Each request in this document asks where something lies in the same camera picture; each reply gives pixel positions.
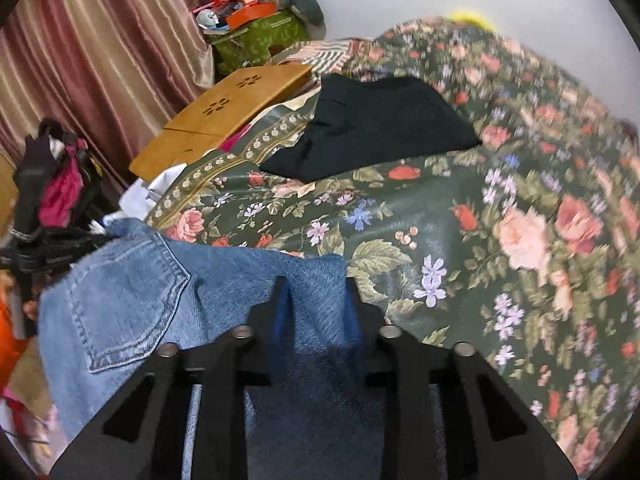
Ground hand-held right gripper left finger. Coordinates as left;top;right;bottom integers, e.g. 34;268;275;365
50;275;301;480

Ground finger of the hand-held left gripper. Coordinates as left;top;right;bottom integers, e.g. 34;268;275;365
50;232;110;267

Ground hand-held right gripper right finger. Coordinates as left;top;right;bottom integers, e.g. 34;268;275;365
345;277;576;480

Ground blue jeans pants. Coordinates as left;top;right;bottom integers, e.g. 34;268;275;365
37;217;401;480

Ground black folded pants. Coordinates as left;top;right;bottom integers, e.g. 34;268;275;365
259;75;482;183

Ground white cloth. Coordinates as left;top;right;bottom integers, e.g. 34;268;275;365
120;162;188;221

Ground orange cloth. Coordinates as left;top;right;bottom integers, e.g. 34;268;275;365
0;280;31;391

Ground floral green blanket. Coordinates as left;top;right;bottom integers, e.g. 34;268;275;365
145;16;640;478

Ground magenta cloth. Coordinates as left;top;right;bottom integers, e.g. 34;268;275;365
217;125;253;153

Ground striped pink curtain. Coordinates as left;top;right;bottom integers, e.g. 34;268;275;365
0;0;216;191

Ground wooden lap desk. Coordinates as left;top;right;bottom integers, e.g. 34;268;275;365
129;63;313;181

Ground striped orange blanket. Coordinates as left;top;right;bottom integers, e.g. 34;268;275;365
277;37;373;78

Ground green fabric storage bin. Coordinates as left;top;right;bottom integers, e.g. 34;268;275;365
210;9;311;81

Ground orange box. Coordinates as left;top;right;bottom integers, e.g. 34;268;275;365
226;2;277;30

